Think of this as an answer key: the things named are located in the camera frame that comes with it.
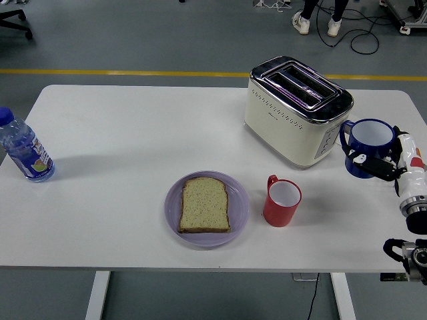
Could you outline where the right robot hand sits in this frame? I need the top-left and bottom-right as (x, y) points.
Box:
(346, 125), (427, 201)

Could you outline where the blue enamel cup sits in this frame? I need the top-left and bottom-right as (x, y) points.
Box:
(339, 119), (398, 179)

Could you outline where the red enamel cup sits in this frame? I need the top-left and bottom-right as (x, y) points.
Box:
(262, 174), (303, 229)

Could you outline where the slice of bread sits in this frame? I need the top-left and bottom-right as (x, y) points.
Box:
(177, 177), (232, 234)

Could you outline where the black table control panel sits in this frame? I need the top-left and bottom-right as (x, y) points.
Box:
(379, 273), (408, 283)

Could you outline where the cream and chrome toaster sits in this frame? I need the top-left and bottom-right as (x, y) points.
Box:
(242, 55), (354, 171)

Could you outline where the white table leg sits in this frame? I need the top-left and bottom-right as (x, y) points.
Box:
(330, 273), (357, 320)
(85, 271), (111, 320)

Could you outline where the metal equipment cart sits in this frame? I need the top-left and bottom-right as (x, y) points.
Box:
(378, 0), (427, 36)

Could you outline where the purple round plate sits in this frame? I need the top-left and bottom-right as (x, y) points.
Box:
(163, 170), (250, 248)

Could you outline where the person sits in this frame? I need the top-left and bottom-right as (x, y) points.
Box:
(292, 0), (350, 37)

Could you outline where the water bottle with blue cap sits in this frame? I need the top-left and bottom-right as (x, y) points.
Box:
(0, 106), (56, 183)

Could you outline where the black office chair base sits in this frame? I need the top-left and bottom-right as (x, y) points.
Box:
(0, 9), (33, 40)

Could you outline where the black cable under table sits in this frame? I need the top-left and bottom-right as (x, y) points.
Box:
(306, 273), (321, 320)

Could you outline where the black floor cable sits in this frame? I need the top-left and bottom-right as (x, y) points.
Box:
(315, 0), (406, 56)

